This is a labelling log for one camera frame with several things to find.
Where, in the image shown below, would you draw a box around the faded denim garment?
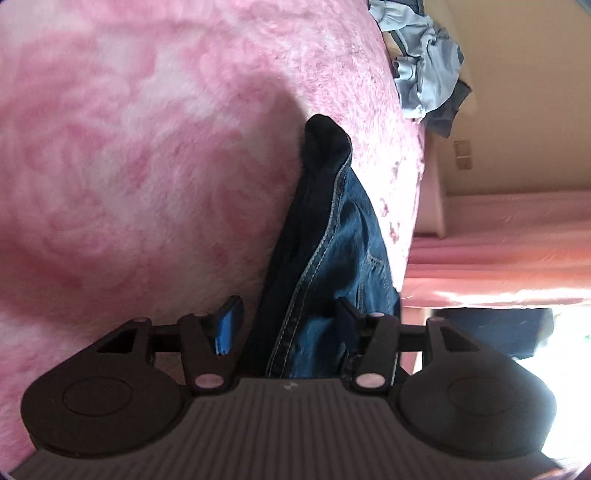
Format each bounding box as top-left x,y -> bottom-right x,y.
425,78 -> 472,138

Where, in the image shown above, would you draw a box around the pink curtain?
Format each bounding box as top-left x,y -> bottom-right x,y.
401,191 -> 591,310

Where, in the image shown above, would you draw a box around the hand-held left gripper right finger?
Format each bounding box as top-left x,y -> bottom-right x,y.
335,296 -> 485,397

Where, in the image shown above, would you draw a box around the dark blue object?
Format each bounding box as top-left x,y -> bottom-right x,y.
441,307 -> 555,363

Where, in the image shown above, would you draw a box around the pink bin with white lid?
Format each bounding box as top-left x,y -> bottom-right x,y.
413,138 -> 448,240

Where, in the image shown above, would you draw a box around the light blue garment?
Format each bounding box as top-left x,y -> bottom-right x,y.
392,23 -> 465,121
368,0 -> 432,33

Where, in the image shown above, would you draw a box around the blue jeans with pale stitching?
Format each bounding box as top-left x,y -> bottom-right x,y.
238,113 -> 402,380

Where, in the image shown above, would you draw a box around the pink fluffy rose blanket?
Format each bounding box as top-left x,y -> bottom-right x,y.
0,0 -> 428,462

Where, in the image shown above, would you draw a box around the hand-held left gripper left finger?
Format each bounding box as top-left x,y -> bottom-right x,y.
92,295 -> 245,398

